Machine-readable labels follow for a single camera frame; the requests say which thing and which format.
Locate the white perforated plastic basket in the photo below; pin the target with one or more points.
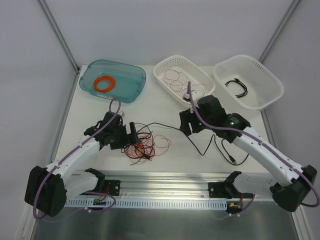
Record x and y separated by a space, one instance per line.
175 72

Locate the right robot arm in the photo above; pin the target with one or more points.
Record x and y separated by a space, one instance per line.
288 182

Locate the teal transparent plastic bin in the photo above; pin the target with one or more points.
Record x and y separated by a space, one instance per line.
110 79

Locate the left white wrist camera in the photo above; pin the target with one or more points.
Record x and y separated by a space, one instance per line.
122 114

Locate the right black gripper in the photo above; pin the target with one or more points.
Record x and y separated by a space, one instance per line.
186 120

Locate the aluminium mounting rail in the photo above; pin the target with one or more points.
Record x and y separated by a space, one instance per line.
186 185

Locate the white translucent plastic tub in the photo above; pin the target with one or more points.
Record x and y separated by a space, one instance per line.
245 86

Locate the white slotted cable duct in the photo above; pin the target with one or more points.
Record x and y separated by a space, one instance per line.
128 203

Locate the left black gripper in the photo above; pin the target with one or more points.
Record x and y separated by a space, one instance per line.
127 135

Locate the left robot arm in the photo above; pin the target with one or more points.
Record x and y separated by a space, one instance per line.
50 187

